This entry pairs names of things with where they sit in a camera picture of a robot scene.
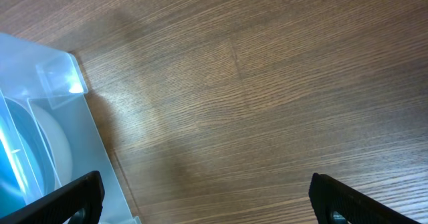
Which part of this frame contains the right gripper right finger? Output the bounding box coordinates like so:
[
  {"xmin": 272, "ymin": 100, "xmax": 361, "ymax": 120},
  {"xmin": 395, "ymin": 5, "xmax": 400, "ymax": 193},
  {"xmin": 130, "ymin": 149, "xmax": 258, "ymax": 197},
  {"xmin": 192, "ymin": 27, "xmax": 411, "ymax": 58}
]
[{"xmin": 308, "ymin": 173, "xmax": 417, "ymax": 224}]

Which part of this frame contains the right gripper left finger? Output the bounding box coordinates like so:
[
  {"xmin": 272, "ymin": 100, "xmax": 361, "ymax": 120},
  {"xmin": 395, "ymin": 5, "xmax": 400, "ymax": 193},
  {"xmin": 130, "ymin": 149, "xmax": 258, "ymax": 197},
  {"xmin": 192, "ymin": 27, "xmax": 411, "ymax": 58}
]
[{"xmin": 1, "ymin": 171, "xmax": 105, "ymax": 224}]

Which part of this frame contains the cream white bowl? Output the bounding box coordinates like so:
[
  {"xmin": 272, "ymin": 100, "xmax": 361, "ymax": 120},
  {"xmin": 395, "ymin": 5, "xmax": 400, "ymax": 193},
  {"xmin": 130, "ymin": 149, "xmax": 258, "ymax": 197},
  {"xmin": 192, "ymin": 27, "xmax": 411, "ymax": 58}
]
[{"xmin": 31, "ymin": 104, "xmax": 73, "ymax": 189}]

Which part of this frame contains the dark blue bowl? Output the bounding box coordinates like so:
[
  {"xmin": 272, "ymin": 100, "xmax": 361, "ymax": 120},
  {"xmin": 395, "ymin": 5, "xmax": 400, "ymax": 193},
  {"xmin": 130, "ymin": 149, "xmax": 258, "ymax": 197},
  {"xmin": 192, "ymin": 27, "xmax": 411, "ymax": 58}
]
[{"xmin": 1, "ymin": 98, "xmax": 55, "ymax": 217}]

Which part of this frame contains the clear plastic storage container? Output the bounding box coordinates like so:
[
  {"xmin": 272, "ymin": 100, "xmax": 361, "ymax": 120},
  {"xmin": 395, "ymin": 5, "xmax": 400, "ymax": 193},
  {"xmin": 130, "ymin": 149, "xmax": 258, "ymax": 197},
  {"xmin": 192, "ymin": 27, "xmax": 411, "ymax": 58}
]
[{"xmin": 1, "ymin": 34, "xmax": 140, "ymax": 223}]

